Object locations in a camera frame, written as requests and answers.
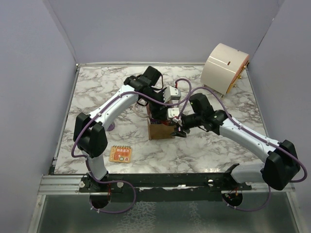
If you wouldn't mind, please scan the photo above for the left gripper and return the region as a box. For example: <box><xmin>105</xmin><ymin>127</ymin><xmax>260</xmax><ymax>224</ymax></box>
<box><xmin>142</xmin><ymin>88</ymin><xmax>172</xmax><ymax>120</ymax></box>

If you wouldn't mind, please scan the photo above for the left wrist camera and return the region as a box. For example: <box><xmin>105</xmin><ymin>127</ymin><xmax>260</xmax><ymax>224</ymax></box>
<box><xmin>163</xmin><ymin>86</ymin><xmax>181</xmax><ymax>103</ymax></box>

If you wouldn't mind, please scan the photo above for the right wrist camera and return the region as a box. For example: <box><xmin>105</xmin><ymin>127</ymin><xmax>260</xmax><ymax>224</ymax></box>
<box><xmin>167</xmin><ymin>108</ymin><xmax>181</xmax><ymax>125</ymax></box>

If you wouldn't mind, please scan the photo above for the orange spiral notebook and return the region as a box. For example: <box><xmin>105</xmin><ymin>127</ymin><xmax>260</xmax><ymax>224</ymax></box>
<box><xmin>109</xmin><ymin>146</ymin><xmax>132</xmax><ymax>163</ymax></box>

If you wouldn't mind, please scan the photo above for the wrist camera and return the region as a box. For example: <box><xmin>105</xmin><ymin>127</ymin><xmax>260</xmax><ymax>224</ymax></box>
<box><xmin>163</xmin><ymin>86</ymin><xmax>181</xmax><ymax>103</ymax></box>
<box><xmin>167</xmin><ymin>108</ymin><xmax>181</xmax><ymax>125</ymax></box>

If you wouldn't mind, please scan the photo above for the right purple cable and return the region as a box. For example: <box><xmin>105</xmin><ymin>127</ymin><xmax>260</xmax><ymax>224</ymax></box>
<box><xmin>177</xmin><ymin>86</ymin><xmax>307</xmax><ymax>183</ymax></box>

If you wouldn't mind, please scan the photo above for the red can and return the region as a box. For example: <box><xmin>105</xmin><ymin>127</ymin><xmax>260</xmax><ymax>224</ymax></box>
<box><xmin>162</xmin><ymin>120</ymin><xmax>171</xmax><ymax>126</ymax></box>

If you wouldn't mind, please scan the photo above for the purple Fanta can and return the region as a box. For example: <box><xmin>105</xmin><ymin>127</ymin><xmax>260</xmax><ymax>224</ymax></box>
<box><xmin>150</xmin><ymin>118</ymin><xmax>162</xmax><ymax>124</ymax></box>

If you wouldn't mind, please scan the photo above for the canvas tote bag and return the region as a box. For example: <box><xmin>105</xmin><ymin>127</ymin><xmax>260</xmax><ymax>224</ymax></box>
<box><xmin>133</xmin><ymin>102</ymin><xmax>174</xmax><ymax>140</ymax></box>

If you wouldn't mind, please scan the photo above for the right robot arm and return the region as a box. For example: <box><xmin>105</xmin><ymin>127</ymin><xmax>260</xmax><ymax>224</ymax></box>
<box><xmin>167</xmin><ymin>93</ymin><xmax>301</xmax><ymax>190</ymax></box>

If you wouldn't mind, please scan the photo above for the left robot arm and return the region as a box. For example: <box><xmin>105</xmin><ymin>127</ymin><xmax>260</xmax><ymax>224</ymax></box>
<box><xmin>73</xmin><ymin>66</ymin><xmax>168</xmax><ymax>192</ymax></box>

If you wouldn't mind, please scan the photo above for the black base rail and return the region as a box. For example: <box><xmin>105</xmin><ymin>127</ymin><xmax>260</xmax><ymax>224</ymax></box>
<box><xmin>79</xmin><ymin>172</ymin><xmax>251</xmax><ymax>202</ymax></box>

